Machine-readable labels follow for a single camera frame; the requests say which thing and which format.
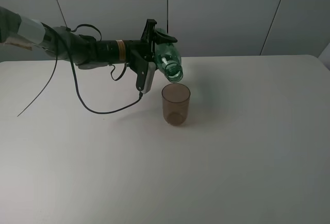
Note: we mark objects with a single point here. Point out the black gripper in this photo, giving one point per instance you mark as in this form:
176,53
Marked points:
142,51

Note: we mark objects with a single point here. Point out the green transparent plastic bottle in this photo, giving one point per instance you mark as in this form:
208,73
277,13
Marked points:
168,61

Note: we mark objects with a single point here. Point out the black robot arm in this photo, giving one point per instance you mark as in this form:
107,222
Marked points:
86,52

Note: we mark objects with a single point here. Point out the brown translucent plastic cup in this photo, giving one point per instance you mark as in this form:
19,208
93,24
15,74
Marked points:
175,103

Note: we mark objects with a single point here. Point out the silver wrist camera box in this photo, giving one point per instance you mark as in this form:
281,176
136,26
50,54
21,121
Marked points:
148,77

